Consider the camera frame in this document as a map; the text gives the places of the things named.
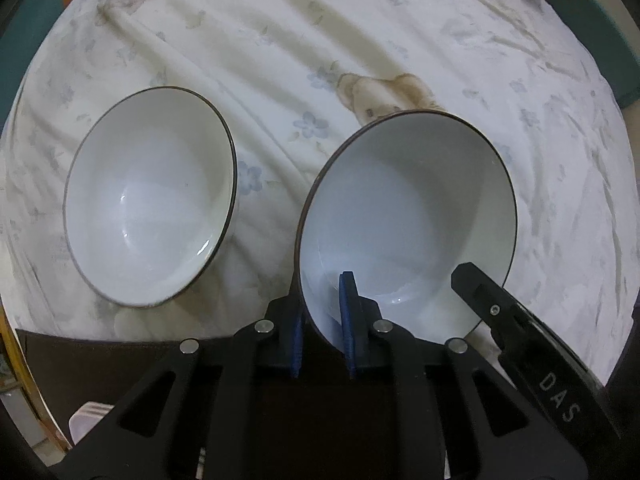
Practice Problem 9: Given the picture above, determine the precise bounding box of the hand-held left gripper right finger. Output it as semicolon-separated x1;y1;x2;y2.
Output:
338;270;586;480

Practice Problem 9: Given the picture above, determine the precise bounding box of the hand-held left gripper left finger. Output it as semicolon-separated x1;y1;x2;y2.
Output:
57;295;306;480

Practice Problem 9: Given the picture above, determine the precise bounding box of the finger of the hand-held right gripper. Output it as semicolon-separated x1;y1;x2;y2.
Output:
450;262;547;358

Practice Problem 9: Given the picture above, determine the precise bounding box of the white fish print bowl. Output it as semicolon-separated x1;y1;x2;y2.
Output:
298;109;519;357
63;87;238;309

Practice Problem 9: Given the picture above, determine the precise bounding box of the black mat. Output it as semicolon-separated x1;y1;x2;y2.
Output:
15;329;556;480

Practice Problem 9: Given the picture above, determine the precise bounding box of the white floral bedsheet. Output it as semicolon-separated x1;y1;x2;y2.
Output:
0;0;640;386

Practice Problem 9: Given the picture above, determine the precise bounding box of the yellow curved object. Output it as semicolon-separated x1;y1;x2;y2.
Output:
0;305;32;398

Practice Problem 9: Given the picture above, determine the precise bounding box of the teal cushion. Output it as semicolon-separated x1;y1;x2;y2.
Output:
542;0;640;108

